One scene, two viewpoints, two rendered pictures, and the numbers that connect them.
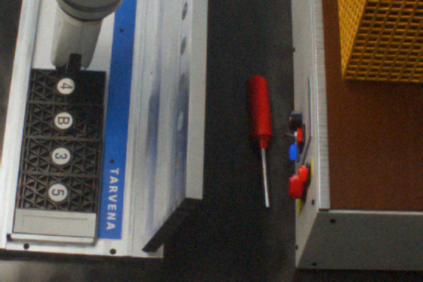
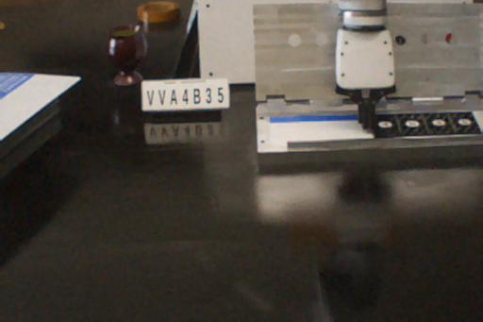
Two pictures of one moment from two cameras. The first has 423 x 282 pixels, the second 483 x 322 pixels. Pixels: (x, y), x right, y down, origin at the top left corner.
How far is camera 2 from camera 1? 2.06 m
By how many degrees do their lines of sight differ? 70
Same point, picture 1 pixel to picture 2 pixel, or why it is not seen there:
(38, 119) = (413, 133)
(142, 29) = (325, 111)
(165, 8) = (331, 69)
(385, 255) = not seen: hidden behind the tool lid
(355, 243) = not seen: hidden behind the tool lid
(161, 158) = (440, 67)
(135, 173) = (437, 108)
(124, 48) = (343, 117)
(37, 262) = not seen: outside the picture
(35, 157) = (442, 130)
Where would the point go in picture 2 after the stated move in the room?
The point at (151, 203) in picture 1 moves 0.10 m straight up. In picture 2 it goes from (467, 75) to (468, 24)
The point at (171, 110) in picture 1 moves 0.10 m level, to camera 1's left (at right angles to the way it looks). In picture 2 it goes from (409, 60) to (420, 79)
